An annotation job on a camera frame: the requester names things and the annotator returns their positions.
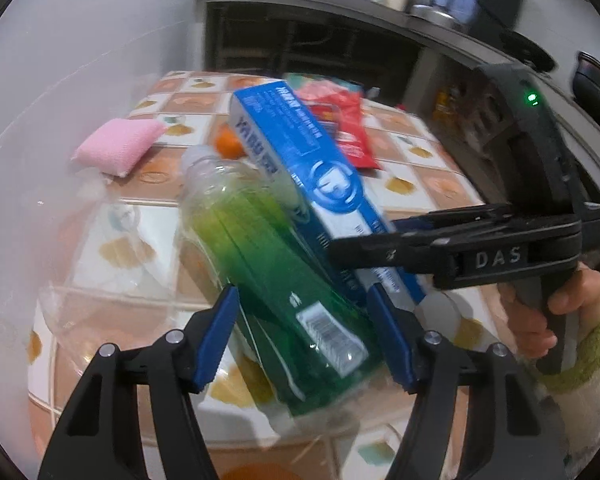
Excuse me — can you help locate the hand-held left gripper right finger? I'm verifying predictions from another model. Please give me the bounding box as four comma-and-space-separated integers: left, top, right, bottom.
365, 282, 568, 480

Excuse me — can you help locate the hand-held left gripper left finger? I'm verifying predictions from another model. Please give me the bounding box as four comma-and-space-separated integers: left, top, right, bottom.
37, 284, 241, 480

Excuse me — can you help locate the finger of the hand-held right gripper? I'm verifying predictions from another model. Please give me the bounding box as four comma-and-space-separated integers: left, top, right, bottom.
327, 232, 456, 275
387, 203, 512, 235

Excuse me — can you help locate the green plastic bottle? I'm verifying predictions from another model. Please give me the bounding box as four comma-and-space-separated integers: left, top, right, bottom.
179, 144, 383, 418

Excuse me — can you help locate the blue toothpaste box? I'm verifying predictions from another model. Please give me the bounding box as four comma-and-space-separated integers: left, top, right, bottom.
229, 80, 431, 306

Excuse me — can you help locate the red snack packet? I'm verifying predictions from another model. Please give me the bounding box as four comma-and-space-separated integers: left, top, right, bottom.
285, 72, 383, 171

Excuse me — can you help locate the orange fruit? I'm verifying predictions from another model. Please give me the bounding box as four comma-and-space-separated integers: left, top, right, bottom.
216, 125, 246, 160

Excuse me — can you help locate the pink sponge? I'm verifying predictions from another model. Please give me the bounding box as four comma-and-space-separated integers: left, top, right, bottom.
72, 117, 168, 178

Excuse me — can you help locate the person's right forearm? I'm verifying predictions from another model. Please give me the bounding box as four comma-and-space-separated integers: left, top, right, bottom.
530, 277, 600, 480

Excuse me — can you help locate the person's right hand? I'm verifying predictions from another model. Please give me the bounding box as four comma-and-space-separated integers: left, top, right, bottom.
500, 262, 600, 361

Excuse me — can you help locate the orange snack bag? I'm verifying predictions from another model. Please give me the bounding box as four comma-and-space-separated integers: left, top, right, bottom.
432, 87, 461, 121

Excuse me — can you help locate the metal pot lid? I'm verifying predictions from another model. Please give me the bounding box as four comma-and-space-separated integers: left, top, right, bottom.
410, 4, 456, 23

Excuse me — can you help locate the grey concrete counter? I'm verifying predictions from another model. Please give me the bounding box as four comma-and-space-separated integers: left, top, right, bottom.
196, 0, 600, 161

